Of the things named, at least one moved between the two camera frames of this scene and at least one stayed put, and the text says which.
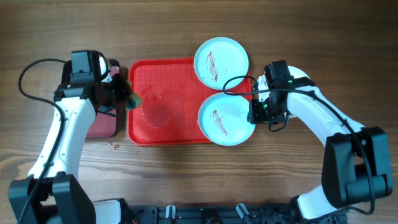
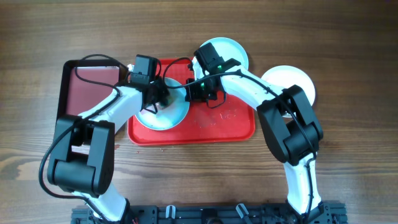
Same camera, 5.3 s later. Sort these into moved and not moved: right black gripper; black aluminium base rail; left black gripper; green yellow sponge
Moved: green yellow sponge; left black gripper; right black gripper
Not moved: black aluminium base rail
